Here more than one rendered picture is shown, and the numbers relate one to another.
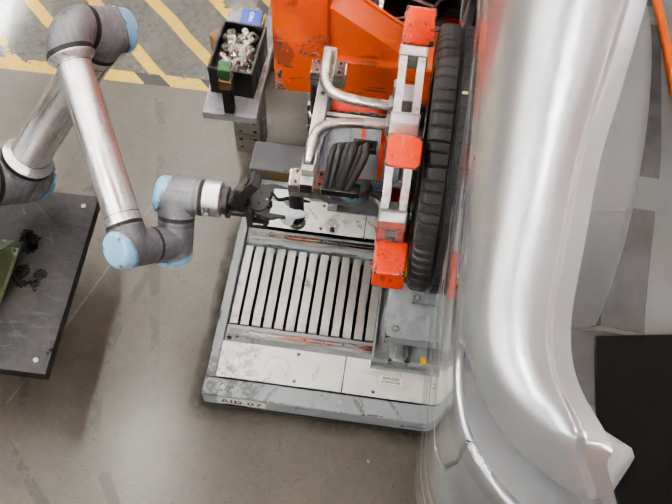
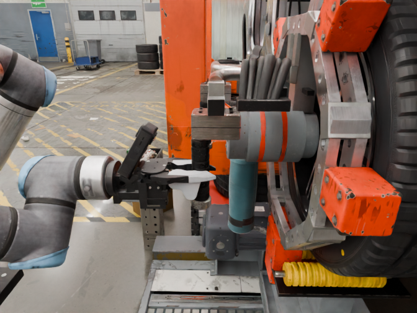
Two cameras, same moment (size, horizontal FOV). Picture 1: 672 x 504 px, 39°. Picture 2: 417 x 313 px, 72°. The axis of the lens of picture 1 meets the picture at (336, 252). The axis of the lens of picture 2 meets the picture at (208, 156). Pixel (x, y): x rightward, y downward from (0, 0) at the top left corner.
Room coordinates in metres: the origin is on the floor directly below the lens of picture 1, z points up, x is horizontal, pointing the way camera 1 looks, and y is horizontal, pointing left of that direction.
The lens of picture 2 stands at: (0.74, 0.13, 1.08)
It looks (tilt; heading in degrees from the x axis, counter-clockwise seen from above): 23 degrees down; 355
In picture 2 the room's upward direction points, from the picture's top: straight up
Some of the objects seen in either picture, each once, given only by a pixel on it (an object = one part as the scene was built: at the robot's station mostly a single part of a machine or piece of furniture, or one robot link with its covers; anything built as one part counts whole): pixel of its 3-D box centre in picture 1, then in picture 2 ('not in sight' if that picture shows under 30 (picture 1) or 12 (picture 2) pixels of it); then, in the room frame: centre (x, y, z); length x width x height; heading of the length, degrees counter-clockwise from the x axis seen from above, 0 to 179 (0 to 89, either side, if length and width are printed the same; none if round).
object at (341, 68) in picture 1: (328, 73); (215, 91); (1.60, 0.03, 0.93); 0.09 x 0.05 x 0.05; 84
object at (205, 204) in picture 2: (296, 205); (200, 171); (1.26, 0.10, 0.83); 0.04 x 0.04 x 0.16
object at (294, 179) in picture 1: (308, 183); (215, 123); (1.26, 0.07, 0.93); 0.09 x 0.05 x 0.05; 84
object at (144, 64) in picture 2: not in sight; (159, 54); (10.16, 0.82, 0.55); 1.40 x 0.80 x 1.09; 83
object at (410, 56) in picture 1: (400, 155); (296, 134); (1.41, -0.15, 0.85); 0.54 x 0.07 x 0.54; 174
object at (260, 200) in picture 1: (247, 204); (141, 181); (1.28, 0.22, 0.80); 0.12 x 0.08 x 0.09; 84
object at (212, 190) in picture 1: (214, 200); (100, 178); (1.28, 0.30, 0.81); 0.10 x 0.05 x 0.09; 174
